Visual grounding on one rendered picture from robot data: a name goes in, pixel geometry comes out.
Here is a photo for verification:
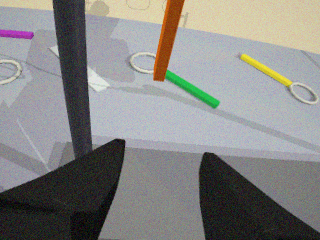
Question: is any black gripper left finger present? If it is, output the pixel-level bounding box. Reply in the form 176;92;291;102
0;139;127;240

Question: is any pink stick with grey ring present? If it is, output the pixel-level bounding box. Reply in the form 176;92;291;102
0;29;33;40

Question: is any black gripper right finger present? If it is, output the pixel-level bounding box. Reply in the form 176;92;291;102
199;152;320;240

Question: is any orange handle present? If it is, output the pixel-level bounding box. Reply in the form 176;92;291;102
152;0;185;81

